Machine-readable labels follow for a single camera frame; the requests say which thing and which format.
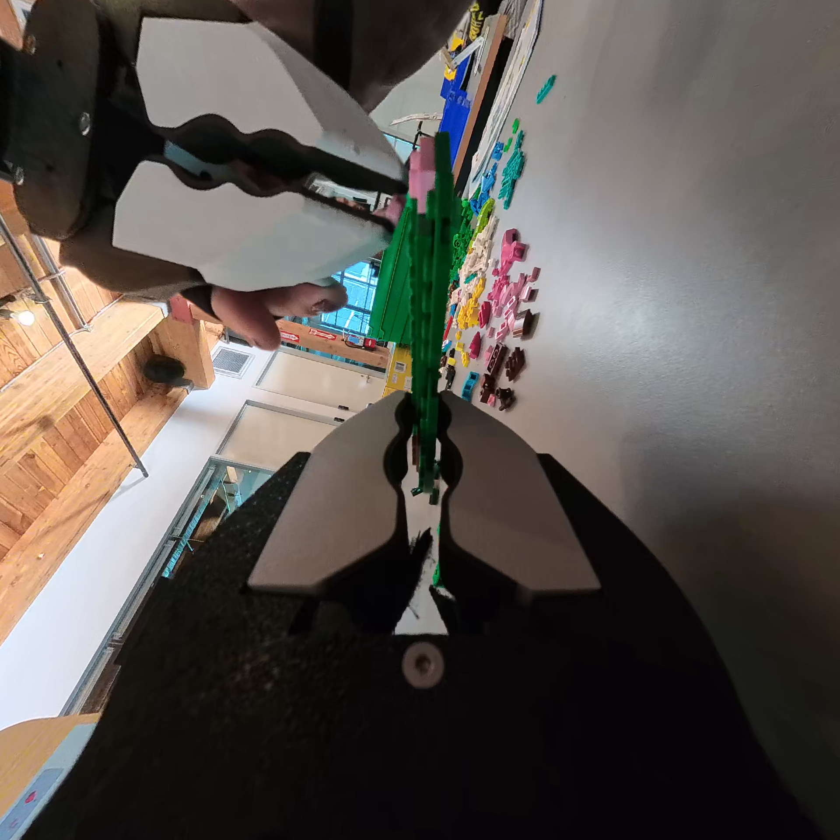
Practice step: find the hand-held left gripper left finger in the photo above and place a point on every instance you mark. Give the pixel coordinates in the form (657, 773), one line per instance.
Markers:
(341, 512)

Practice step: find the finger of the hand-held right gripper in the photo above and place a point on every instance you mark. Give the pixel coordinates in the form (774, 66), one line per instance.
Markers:
(262, 79)
(229, 236)

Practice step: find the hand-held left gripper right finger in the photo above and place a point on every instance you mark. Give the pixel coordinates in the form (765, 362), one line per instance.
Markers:
(512, 518)

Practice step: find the pink lego plate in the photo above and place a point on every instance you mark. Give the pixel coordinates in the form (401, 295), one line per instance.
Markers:
(394, 211)

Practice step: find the green lego baseplate assembly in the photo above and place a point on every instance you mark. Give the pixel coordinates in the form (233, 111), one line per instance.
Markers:
(430, 295)

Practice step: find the person's right forearm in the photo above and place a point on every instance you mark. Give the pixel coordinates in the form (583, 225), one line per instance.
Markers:
(131, 269)

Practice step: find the dark brown lego clip piece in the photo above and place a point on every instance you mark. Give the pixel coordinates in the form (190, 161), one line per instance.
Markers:
(505, 397)

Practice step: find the small brown lego brick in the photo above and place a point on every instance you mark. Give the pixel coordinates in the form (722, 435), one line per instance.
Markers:
(487, 388)

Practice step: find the pile of light blue lego pieces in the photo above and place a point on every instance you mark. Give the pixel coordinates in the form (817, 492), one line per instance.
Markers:
(470, 386)

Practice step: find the black lego piece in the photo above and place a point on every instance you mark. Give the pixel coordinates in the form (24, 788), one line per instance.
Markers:
(450, 377)

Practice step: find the dark brown lego plate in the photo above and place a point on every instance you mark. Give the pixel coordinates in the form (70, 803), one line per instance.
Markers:
(516, 364)

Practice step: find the reddish brown lego plate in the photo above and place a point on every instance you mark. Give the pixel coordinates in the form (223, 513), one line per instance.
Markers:
(497, 358)

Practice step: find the magenta lego brick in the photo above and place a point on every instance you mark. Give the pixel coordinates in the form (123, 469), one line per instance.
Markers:
(484, 313)
(474, 342)

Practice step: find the wood grain lego tile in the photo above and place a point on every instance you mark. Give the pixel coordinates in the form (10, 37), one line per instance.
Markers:
(527, 325)

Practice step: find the pile of yellow lego pieces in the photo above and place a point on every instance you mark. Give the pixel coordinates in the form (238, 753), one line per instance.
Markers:
(469, 308)

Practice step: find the mixed colour lego pile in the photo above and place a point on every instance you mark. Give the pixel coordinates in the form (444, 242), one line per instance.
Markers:
(463, 233)

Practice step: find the pile of white lego pieces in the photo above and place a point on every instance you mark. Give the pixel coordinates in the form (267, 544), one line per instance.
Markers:
(482, 253)

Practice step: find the pile of teal lego pieces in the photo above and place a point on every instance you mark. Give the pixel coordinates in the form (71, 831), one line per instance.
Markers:
(512, 172)

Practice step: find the large magenta lego slope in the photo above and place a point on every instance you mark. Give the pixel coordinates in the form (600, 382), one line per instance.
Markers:
(513, 246)

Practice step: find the teal lego plate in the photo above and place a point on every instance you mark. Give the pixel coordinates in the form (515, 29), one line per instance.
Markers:
(546, 88)

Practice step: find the lego instruction booklet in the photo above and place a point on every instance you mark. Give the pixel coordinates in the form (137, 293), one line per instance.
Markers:
(39, 794)

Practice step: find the person's right hand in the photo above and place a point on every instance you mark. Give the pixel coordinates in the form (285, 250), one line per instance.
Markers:
(262, 315)

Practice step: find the frosted glass panel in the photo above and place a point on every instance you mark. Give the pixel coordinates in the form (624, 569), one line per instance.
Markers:
(282, 433)
(308, 374)

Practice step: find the wooden ceiling beam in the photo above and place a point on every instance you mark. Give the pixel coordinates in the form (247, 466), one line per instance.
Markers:
(308, 331)

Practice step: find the large grid window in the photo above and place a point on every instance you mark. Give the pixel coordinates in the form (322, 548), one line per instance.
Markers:
(358, 289)

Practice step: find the person's brown sweater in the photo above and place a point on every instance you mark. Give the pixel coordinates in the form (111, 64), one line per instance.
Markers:
(407, 39)

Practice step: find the black round speaker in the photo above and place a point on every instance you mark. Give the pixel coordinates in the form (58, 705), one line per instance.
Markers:
(164, 371)

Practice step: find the yellow cardboard box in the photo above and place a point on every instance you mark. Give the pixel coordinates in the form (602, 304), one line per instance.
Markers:
(397, 367)

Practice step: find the green plastic crate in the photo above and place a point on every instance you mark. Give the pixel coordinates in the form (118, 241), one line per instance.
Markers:
(390, 295)

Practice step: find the black metal rod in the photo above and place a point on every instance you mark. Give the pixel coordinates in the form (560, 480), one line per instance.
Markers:
(73, 346)

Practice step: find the blue plastic bin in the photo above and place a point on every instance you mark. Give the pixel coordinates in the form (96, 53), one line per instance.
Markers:
(456, 111)

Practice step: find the ceiling lamp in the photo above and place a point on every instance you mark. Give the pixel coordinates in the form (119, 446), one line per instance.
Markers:
(25, 318)

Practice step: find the white paper sheets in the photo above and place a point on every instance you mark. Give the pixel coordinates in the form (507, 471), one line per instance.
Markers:
(522, 59)

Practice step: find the wooden board stand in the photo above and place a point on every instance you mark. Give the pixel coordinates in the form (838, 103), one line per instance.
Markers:
(33, 732)

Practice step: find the wall air vent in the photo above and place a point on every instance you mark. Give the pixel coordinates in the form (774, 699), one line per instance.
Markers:
(231, 361)

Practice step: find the red wall device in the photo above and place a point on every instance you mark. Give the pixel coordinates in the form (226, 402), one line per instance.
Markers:
(358, 341)

